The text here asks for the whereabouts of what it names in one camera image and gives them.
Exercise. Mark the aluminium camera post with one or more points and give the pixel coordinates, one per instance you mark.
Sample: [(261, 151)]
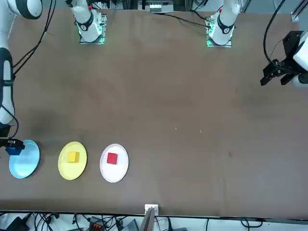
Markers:
[(148, 221)]

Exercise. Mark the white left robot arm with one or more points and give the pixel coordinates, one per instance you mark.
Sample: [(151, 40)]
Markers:
[(225, 26)]

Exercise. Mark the orange and black device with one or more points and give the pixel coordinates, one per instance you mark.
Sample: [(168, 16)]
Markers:
[(96, 225)]

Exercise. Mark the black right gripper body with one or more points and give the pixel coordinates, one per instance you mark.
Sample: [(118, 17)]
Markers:
[(4, 132)]

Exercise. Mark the white plate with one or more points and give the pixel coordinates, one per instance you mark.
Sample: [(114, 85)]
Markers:
[(114, 173)]

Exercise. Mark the flat dark box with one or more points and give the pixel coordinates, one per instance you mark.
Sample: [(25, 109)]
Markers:
[(16, 225)]

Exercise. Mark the aluminium corner bracket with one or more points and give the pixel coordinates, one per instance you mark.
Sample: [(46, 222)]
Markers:
[(295, 16)]

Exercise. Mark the dark ribbed power supply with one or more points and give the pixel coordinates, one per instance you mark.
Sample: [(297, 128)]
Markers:
[(132, 226)]

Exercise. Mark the red cube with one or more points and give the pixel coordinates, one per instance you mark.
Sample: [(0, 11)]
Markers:
[(112, 158)]

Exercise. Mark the yellow cube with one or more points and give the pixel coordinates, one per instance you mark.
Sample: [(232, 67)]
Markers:
[(73, 157)]

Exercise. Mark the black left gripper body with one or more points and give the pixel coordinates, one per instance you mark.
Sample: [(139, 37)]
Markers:
[(290, 43)]

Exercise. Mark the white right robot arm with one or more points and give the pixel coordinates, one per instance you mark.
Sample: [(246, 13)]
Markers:
[(83, 14)]

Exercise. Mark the blue cube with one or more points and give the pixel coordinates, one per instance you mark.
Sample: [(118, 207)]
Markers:
[(14, 151)]

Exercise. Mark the blue plate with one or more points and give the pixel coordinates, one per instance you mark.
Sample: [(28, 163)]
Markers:
[(26, 163)]

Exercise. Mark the yellow plate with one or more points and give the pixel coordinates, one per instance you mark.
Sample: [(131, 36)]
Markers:
[(72, 170)]

